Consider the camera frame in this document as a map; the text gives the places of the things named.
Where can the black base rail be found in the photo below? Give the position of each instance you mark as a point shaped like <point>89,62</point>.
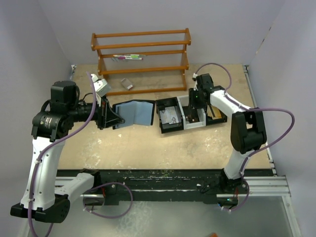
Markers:
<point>169,185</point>

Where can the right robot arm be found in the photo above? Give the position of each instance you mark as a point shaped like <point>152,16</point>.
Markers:
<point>248,131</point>

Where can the white middle bin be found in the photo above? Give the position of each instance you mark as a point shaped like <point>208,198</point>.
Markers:
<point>183,102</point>

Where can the black right bin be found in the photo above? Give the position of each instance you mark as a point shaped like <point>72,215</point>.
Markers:
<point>210,120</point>

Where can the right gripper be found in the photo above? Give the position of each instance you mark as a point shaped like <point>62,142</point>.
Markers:
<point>193,103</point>

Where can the small grey box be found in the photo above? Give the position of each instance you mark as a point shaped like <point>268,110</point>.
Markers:
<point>126,83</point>

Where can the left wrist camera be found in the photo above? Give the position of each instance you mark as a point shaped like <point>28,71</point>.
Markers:
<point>101,86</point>

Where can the coloured pens on rack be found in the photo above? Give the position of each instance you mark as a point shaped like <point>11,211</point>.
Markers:
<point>128,57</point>

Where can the wooden block in bin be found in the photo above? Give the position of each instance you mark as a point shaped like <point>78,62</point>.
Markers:
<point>217,113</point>

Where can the silver cards in bin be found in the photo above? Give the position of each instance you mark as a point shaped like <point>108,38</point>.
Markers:
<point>169,115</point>

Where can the dark credit card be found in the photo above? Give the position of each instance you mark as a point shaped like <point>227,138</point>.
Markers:
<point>191,116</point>

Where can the black left bin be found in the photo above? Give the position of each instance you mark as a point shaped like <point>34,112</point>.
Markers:
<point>161,104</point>

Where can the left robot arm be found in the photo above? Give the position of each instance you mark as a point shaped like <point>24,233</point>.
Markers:
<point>42,201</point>

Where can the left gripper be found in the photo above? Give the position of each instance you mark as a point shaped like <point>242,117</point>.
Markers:
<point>106,117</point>

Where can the black bin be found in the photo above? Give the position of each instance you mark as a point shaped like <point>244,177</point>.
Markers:
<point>210,120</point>
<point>161,104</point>

